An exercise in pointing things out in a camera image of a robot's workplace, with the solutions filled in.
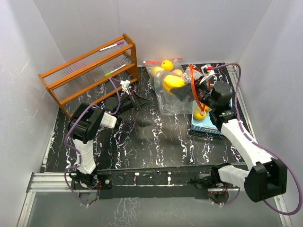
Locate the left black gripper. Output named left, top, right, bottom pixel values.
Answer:
left=116, top=91, right=155, bottom=116

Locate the blue plastic basket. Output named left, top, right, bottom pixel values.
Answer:
left=191, top=101, right=223, bottom=135

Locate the fake pink peach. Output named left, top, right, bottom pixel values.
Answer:
left=173, top=69, right=184, bottom=77

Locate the yellow fake lemon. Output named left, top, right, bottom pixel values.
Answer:
left=161, top=60, right=173, bottom=71

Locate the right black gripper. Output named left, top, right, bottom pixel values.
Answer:
left=170, top=76, right=217, bottom=110

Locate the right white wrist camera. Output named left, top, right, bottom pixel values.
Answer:
left=201, top=64, right=215, bottom=82

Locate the aluminium frame rail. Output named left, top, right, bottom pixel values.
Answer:
left=26, top=171, right=282, bottom=193

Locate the fake peach apple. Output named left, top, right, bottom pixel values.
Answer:
left=151, top=66, right=164, bottom=77

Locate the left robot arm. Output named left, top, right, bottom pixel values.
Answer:
left=67, top=92, right=154, bottom=189

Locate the clear zip bag with fruit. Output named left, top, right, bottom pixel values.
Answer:
left=143, top=58, right=184, bottom=78

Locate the yellow fake bell pepper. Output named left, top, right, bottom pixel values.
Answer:
left=162, top=75, right=185, bottom=94

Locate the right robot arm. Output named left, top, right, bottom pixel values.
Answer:
left=170, top=81, right=287, bottom=202

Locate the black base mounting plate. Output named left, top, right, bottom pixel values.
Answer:
left=71, top=165, right=240, bottom=201

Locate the clear zip bag with peppers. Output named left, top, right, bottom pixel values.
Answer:
left=153, top=67, right=195, bottom=116

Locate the wooden shelf rack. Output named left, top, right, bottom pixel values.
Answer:
left=38, top=34, right=139, bottom=118

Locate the pink marker pen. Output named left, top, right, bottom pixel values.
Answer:
left=99, top=40, right=124, bottom=52

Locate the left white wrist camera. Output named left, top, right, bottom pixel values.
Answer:
left=120, top=80, right=131, bottom=92

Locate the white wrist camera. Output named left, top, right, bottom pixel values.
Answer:
left=120, top=80, right=131, bottom=92
left=201, top=64, right=215, bottom=82

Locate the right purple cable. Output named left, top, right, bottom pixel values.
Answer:
left=212, top=61, right=303, bottom=216

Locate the orange yellow fake pepper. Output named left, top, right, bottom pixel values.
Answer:
left=193, top=106, right=211, bottom=120

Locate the green marker pen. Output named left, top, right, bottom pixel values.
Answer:
left=105, top=64, right=126, bottom=77

